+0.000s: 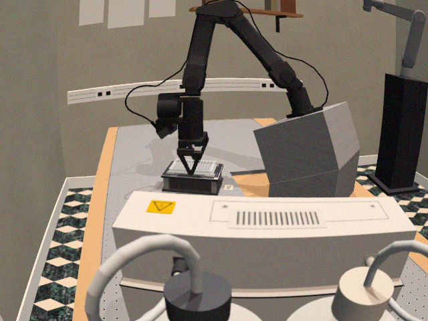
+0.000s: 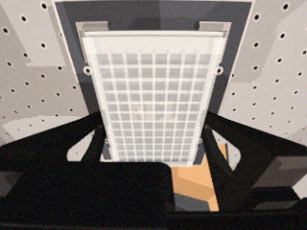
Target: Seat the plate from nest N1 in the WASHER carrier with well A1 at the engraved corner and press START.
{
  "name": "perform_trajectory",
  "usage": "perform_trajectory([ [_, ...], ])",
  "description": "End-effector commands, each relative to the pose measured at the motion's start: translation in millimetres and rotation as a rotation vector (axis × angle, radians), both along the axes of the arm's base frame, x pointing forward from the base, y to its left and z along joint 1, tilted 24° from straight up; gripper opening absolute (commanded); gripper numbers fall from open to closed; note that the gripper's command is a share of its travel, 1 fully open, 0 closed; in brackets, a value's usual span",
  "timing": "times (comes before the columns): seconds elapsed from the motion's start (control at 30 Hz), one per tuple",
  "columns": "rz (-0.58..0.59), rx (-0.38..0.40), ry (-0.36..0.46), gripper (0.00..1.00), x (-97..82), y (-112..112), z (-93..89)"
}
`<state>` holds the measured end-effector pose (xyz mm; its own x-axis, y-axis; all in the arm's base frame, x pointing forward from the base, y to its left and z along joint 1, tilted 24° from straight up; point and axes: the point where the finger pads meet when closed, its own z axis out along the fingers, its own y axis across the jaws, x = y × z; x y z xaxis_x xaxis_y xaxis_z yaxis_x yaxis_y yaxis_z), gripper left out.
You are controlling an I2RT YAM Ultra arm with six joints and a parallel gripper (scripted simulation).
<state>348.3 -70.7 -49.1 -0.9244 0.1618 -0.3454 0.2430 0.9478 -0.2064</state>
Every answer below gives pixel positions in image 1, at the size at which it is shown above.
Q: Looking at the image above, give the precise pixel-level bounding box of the white microplate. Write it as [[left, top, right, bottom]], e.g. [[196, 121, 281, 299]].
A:
[[168, 158, 217, 176]]

